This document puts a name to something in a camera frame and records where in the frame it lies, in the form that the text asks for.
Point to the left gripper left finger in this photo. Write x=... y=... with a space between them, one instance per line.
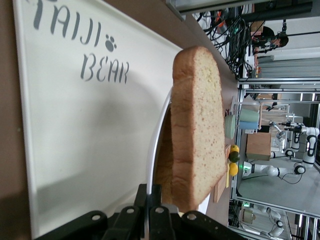
x=133 y=220

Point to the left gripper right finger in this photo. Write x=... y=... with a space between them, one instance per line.
x=158 y=220

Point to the white round plate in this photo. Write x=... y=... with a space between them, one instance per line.
x=153 y=150

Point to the brown bread slice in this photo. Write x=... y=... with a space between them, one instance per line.
x=165 y=162
x=200 y=125

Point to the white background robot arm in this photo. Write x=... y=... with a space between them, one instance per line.
x=272 y=225
x=310 y=140
x=270 y=170

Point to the wooden cutting board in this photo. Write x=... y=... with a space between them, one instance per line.
x=221 y=192

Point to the yellow lemon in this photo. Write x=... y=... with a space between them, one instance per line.
x=234 y=149
x=233 y=169

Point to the dark green avocado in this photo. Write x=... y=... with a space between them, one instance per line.
x=234 y=157

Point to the cream bear print tray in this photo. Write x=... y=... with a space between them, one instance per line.
x=87 y=125

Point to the pale green bowl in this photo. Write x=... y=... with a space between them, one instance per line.
x=229 y=126

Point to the brown wooden box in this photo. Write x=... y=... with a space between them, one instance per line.
x=258 y=146

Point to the light blue cup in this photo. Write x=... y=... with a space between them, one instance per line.
x=248 y=125

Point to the pale green cup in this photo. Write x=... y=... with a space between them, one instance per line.
x=249 y=115

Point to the person in black clothing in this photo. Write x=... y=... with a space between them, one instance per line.
x=271 y=37

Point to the aluminium frame structure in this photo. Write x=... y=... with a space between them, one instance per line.
x=275 y=83

